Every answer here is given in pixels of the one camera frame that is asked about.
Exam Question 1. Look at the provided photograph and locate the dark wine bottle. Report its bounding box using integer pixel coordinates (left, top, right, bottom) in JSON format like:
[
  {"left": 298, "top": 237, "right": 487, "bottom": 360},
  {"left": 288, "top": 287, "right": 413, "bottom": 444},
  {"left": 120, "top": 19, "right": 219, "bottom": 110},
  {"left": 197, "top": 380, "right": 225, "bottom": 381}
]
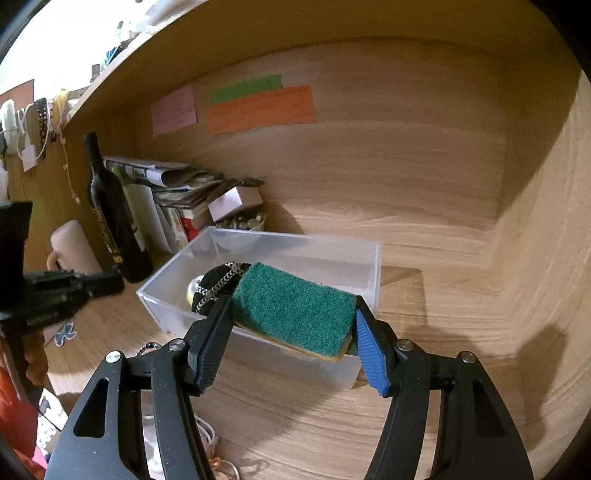
[{"left": 83, "top": 132, "right": 154, "bottom": 284}]

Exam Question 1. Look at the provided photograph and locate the orange paper note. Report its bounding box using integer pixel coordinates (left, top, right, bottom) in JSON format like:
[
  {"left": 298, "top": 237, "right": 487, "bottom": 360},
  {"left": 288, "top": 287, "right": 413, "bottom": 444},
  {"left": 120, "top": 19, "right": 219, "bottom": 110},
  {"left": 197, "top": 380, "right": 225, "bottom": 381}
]
[{"left": 206, "top": 85, "right": 316, "bottom": 136}]

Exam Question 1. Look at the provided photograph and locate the white paper roll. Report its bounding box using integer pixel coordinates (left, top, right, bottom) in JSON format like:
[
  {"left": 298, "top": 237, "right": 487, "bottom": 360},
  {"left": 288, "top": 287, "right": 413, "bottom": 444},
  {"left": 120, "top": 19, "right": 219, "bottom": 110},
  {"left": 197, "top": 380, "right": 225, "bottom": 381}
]
[{"left": 124, "top": 181, "right": 172, "bottom": 254}]

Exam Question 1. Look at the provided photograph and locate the hanging white tag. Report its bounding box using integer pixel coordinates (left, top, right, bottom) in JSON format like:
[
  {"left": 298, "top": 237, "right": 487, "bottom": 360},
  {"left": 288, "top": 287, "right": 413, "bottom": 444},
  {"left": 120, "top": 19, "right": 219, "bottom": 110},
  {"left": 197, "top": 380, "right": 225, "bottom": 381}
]
[{"left": 21, "top": 138, "right": 40, "bottom": 172}]

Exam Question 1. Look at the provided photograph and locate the small cardboard box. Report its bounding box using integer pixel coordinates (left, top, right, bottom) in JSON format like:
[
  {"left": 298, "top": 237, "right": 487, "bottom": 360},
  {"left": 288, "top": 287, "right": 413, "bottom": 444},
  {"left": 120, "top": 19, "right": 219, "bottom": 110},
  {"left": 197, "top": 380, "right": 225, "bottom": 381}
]
[{"left": 208, "top": 178, "right": 265, "bottom": 223}]

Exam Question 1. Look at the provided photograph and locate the pink paper note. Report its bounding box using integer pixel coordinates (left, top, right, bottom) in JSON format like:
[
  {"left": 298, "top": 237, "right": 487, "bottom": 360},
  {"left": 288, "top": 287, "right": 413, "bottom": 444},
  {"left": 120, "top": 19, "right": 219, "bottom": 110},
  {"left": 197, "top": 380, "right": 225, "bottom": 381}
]
[{"left": 150, "top": 85, "right": 199, "bottom": 137}]

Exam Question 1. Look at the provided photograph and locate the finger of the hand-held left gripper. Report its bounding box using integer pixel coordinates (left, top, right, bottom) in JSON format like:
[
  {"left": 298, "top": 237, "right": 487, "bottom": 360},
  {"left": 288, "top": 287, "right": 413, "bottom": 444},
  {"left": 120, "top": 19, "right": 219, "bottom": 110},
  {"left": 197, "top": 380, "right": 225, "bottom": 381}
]
[{"left": 69, "top": 270, "right": 126, "bottom": 301}]

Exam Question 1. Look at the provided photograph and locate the stack of papers and booklets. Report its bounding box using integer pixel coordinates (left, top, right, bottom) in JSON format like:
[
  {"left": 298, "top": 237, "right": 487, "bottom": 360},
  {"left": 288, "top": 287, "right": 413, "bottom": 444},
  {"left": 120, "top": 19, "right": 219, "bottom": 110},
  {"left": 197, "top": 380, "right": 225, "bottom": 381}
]
[{"left": 104, "top": 156, "right": 225, "bottom": 254}]

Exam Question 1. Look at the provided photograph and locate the white cable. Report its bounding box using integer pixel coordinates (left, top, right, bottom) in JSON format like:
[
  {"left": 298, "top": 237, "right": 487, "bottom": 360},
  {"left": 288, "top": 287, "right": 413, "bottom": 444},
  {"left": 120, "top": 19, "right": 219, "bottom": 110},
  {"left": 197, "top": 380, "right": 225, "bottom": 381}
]
[{"left": 143, "top": 413, "right": 220, "bottom": 462}]

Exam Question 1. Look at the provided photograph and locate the black pouch with chain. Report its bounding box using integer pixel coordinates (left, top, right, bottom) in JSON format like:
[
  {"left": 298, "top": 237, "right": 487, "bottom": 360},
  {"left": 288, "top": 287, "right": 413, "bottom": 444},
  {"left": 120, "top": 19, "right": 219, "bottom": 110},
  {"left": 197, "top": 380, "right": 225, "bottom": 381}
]
[{"left": 190, "top": 261, "right": 253, "bottom": 315}]

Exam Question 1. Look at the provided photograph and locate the white candle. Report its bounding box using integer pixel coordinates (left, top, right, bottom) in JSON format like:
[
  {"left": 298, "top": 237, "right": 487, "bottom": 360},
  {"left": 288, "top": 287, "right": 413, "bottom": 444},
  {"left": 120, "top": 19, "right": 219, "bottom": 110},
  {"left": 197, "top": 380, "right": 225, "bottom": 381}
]
[{"left": 48, "top": 220, "right": 103, "bottom": 276}]

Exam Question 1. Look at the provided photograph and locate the clear plastic box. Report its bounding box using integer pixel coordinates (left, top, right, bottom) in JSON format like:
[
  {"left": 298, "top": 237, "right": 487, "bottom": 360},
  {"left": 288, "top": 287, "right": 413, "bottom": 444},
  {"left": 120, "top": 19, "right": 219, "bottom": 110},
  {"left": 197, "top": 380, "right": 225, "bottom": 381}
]
[{"left": 136, "top": 226, "right": 382, "bottom": 390}]

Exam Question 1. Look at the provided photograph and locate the green scouring sponge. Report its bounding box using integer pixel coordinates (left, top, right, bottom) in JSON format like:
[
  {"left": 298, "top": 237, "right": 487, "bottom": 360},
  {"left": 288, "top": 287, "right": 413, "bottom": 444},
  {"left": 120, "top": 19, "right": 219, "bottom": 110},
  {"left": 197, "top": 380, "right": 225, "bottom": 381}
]
[{"left": 231, "top": 262, "right": 358, "bottom": 361}]

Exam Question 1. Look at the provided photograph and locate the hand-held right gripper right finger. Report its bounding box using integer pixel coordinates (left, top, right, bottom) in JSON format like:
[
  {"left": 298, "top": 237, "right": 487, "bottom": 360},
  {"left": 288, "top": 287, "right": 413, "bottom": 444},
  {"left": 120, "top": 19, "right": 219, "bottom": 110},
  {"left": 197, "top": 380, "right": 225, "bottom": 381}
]
[{"left": 353, "top": 295, "right": 534, "bottom": 480}]

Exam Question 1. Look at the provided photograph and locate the white round item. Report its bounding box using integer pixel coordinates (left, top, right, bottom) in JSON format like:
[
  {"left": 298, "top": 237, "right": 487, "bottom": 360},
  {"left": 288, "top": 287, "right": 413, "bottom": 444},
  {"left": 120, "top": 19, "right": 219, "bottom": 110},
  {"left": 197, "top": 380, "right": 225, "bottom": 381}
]
[{"left": 185, "top": 275, "right": 206, "bottom": 308}]

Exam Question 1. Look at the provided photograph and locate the green paper note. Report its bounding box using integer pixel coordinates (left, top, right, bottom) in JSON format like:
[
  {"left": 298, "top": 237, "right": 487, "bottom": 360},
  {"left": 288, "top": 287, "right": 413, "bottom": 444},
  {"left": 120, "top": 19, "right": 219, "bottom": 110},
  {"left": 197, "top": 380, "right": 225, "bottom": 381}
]
[{"left": 209, "top": 74, "right": 283, "bottom": 104}]

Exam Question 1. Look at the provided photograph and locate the blue flower sticker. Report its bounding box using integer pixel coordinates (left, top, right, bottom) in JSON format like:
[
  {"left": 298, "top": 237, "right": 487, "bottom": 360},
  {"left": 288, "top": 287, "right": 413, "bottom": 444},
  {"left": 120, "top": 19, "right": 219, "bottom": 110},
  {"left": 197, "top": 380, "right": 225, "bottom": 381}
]
[{"left": 53, "top": 322, "right": 77, "bottom": 347}]

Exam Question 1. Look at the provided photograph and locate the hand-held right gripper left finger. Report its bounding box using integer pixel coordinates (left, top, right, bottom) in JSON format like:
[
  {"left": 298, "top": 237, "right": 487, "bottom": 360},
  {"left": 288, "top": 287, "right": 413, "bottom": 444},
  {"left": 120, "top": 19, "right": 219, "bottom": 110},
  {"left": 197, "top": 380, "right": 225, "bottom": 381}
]
[{"left": 45, "top": 294, "right": 235, "bottom": 480}]

